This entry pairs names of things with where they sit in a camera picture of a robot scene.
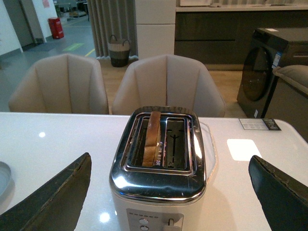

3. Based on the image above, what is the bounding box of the red fire cabinet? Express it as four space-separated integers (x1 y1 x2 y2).
48 17 64 39

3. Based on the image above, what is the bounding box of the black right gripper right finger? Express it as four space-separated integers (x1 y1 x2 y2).
248 155 308 231

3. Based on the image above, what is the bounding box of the dark washing machine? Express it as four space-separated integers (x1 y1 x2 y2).
237 27 308 118

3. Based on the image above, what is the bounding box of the white tall cabinet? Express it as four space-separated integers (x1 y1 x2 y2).
135 0 176 60

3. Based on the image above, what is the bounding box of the grey round plate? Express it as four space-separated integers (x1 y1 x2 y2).
0 162 12 196

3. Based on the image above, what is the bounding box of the dark kitchen counter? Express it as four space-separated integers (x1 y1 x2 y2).
174 10 308 65

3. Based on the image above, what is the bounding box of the beige chair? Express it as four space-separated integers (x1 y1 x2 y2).
8 53 109 115
112 54 226 117

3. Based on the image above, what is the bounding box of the beige chair right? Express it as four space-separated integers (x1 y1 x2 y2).
112 54 226 117

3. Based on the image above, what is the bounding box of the white silver toaster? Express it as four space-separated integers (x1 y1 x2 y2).
109 106 217 231

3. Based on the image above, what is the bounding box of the beige chair left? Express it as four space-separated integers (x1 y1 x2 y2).
8 53 109 115

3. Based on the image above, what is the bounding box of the white microwave oven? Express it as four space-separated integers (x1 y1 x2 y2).
180 0 213 7

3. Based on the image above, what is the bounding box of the slice of bread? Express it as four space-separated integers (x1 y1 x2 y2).
142 111 162 167

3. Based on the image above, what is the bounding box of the grey curtain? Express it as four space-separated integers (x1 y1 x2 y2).
87 0 138 57

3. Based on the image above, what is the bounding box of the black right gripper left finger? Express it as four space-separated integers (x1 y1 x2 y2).
0 153 92 231

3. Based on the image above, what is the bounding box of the black white info card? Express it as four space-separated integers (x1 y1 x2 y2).
239 118 281 131

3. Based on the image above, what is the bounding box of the woven basket with handles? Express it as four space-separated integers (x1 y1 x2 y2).
107 35 130 67

